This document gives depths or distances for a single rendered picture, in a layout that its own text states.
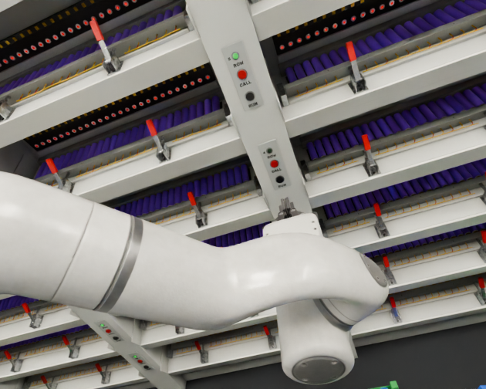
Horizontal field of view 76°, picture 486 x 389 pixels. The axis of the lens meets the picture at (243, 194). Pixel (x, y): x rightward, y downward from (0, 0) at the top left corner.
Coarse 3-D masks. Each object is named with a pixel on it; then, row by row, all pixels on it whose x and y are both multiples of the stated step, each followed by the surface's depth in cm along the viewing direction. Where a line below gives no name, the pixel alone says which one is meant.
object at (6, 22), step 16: (32, 0) 68; (48, 0) 68; (64, 0) 68; (80, 0) 68; (0, 16) 70; (16, 16) 70; (32, 16) 70; (48, 16) 70; (0, 32) 72; (272, 48) 74; (272, 64) 76
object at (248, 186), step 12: (252, 180) 80; (216, 192) 82; (228, 192) 80; (240, 192) 81; (180, 204) 84; (204, 204) 83; (144, 216) 86; (156, 216) 85; (168, 216) 85; (180, 216) 83
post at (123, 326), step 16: (16, 144) 84; (0, 160) 78; (16, 160) 83; (32, 160) 88; (96, 320) 100; (112, 320) 100; (128, 320) 106; (128, 336) 104; (128, 352) 110; (144, 352) 110; (160, 352) 118; (160, 384) 123; (176, 384) 123
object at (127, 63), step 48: (96, 0) 65; (144, 0) 66; (0, 48) 70; (48, 48) 72; (96, 48) 66; (144, 48) 60; (192, 48) 56; (0, 96) 67; (48, 96) 63; (96, 96) 61; (0, 144) 67
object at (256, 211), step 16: (256, 176) 80; (256, 192) 80; (208, 208) 83; (224, 208) 81; (240, 208) 79; (256, 208) 77; (176, 224) 83; (192, 224) 81; (208, 224) 79; (224, 224) 78; (240, 224) 78; (256, 224) 79
